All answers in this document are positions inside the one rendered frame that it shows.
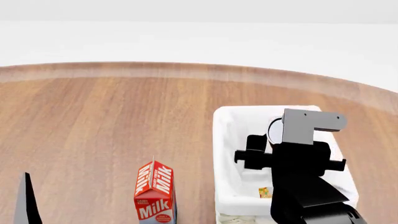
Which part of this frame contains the red white milk carton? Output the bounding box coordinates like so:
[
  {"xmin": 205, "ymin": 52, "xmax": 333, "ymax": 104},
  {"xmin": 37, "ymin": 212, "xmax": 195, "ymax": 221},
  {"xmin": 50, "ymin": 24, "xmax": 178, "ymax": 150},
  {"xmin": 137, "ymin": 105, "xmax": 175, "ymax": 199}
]
[{"xmin": 133, "ymin": 155, "xmax": 178, "ymax": 224}]

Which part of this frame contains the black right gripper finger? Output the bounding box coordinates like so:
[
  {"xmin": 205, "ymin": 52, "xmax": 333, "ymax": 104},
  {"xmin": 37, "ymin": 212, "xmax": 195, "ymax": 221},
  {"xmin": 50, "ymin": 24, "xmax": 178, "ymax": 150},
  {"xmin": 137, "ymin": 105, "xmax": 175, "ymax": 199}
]
[
  {"xmin": 330, "ymin": 158, "xmax": 347, "ymax": 172},
  {"xmin": 234, "ymin": 150, "xmax": 247, "ymax": 164}
]

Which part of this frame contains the small yellow green box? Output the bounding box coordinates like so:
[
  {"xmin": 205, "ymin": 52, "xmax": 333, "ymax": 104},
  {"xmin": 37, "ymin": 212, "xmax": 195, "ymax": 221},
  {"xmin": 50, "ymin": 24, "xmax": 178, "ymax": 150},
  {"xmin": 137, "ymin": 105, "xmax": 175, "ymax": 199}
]
[{"xmin": 258, "ymin": 187, "xmax": 274, "ymax": 200}]

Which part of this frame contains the white rectangular basket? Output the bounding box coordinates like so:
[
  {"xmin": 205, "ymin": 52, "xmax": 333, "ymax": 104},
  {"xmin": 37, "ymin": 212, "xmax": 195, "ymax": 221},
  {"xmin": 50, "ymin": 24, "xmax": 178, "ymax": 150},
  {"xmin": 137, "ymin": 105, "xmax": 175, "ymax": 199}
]
[{"xmin": 213, "ymin": 105, "xmax": 360, "ymax": 224}]

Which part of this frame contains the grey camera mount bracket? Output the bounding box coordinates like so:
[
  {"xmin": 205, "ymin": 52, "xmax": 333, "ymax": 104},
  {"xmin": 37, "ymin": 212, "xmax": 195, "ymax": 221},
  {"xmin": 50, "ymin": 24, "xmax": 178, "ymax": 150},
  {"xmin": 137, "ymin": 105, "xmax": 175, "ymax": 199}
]
[{"xmin": 267, "ymin": 108, "xmax": 348, "ymax": 146}]

